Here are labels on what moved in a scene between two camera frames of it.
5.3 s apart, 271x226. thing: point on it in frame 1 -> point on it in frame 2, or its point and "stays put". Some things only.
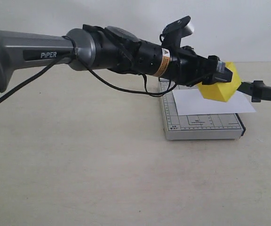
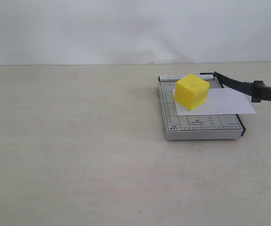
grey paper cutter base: (209, 126) stays put
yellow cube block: (222, 91) -> (191, 92)
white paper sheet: (191, 102) stays put
